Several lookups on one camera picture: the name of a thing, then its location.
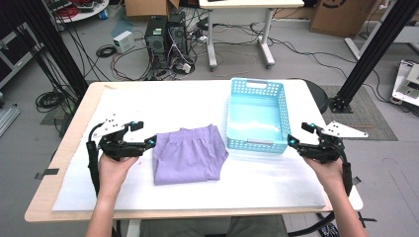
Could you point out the person's legs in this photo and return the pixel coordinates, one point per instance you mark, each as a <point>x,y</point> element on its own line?
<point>257,227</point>

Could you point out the small white box device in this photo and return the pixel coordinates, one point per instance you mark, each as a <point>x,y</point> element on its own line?
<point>123,41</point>

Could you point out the white foam sheet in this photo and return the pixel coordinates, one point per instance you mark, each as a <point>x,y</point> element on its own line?
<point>230,187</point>

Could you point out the light wooden table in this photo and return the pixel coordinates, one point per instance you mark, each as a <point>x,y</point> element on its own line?
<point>49,197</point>

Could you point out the dark round stool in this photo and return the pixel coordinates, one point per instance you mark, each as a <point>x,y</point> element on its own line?
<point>319,95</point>

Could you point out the person's right hand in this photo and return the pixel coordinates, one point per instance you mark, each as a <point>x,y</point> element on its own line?
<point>331,176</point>

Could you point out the cardboard box black print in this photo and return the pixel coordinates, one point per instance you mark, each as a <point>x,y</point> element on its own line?
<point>342,16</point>

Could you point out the grey floor mat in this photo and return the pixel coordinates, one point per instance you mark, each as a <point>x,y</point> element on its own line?
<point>365,112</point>

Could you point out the plain cardboard box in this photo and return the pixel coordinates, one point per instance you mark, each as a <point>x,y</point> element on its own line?
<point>145,7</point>

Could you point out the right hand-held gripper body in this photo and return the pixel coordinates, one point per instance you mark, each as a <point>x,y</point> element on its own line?
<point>324,149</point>

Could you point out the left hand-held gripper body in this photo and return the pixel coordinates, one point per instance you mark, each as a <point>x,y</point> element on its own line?
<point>120,148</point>

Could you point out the white desk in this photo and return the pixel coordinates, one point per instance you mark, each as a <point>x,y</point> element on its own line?
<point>250,3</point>

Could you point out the black metal frame post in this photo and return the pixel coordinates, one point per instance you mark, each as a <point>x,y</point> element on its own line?
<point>375,46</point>
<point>59,42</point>

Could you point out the white machine casing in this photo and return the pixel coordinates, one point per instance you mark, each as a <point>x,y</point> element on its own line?
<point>406,82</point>

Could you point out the blue plastic basket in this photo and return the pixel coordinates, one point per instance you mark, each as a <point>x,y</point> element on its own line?
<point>257,115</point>

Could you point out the white desk frame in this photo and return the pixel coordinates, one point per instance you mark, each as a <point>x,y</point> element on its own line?
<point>351,47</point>

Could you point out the black tape strip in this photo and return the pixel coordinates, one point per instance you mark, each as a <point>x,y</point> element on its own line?
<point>356,180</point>
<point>49,172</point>

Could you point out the person's left hand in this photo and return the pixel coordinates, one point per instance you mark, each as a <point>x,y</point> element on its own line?
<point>112,174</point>

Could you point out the round white table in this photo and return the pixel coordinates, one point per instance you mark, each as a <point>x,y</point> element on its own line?
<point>95,11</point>

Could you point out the grey metal rack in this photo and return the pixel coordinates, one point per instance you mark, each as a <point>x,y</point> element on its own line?
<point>13,65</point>

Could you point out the black computer tower green label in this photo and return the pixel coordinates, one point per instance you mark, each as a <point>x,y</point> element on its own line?
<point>156,39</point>

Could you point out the purple pants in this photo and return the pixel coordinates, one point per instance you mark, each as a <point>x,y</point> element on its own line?
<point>187,158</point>

